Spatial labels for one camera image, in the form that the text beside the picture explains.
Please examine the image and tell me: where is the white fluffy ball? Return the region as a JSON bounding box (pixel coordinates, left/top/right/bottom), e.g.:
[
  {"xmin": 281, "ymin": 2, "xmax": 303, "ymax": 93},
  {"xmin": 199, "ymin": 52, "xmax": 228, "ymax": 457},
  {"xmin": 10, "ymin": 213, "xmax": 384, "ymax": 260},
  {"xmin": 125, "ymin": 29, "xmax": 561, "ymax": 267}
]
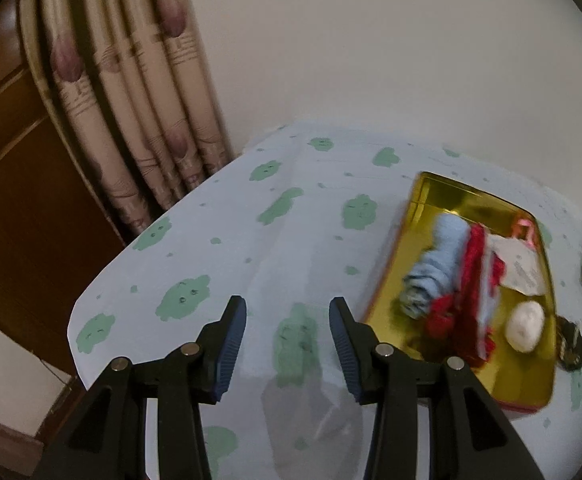
[{"xmin": 506, "ymin": 301, "xmax": 546, "ymax": 353}]

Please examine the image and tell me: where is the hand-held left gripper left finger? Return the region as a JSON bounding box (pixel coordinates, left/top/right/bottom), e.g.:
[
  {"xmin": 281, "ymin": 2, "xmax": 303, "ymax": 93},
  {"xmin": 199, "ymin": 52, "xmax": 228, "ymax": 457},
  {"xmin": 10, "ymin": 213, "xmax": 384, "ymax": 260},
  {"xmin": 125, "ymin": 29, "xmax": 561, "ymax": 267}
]
[{"xmin": 34, "ymin": 296, "xmax": 248, "ymax": 480}]

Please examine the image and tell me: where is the pink floral packet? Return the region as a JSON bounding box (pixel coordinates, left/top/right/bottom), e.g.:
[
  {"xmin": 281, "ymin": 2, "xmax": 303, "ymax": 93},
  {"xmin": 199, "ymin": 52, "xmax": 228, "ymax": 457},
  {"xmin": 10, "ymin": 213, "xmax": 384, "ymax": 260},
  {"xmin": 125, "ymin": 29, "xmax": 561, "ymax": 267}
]
[{"xmin": 486, "ymin": 217, "xmax": 548, "ymax": 296}]

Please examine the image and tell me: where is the red trimmed white cloth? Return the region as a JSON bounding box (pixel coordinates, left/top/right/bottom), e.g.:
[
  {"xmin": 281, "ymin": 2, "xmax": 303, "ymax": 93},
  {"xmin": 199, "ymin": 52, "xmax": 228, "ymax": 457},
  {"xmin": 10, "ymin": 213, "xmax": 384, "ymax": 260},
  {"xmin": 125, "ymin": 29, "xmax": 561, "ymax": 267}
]
[{"xmin": 423, "ymin": 223, "xmax": 509, "ymax": 366}]

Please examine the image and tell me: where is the brown wooden furniture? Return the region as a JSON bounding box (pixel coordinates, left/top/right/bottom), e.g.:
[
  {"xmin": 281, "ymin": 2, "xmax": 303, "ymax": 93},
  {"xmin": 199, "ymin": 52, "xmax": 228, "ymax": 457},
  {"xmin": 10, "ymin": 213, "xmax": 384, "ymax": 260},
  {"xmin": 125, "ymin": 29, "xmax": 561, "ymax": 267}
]
[{"xmin": 0, "ymin": 0, "xmax": 127, "ymax": 376}]

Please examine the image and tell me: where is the beige printed curtain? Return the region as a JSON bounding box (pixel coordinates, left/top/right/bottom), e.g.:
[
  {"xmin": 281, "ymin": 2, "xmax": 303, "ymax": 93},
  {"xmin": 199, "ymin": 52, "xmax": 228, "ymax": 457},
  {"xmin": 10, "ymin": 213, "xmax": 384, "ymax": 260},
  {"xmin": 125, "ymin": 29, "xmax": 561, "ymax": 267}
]
[{"xmin": 18, "ymin": 0, "xmax": 237, "ymax": 236}]

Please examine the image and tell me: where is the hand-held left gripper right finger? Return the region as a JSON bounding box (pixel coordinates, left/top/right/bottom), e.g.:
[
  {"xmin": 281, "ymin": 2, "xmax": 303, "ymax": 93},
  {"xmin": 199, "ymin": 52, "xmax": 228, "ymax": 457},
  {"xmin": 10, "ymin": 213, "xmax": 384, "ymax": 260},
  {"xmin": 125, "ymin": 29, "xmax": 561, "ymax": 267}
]
[{"xmin": 328, "ymin": 297, "xmax": 546, "ymax": 480}]

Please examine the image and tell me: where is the light blue towel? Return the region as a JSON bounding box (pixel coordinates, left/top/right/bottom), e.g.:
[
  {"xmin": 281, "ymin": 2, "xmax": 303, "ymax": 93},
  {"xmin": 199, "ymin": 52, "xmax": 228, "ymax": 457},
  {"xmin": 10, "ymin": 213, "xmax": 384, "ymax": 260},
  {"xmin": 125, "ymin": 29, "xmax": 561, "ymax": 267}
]
[{"xmin": 398, "ymin": 214, "xmax": 472, "ymax": 320}]

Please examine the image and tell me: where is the cloud print bed sheet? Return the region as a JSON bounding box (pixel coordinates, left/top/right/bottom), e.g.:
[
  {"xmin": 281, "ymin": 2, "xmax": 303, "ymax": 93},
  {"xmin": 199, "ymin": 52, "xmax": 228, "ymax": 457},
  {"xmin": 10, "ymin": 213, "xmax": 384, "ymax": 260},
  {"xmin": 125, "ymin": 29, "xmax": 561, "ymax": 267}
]
[{"xmin": 68, "ymin": 120, "xmax": 582, "ymax": 480}]

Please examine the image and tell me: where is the red tin box gold interior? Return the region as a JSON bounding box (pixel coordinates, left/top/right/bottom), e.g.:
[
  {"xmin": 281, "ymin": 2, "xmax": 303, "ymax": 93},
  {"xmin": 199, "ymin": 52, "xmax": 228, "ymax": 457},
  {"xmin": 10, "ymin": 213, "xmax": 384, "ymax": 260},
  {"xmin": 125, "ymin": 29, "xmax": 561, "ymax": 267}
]
[{"xmin": 363, "ymin": 171, "xmax": 558, "ymax": 415}]

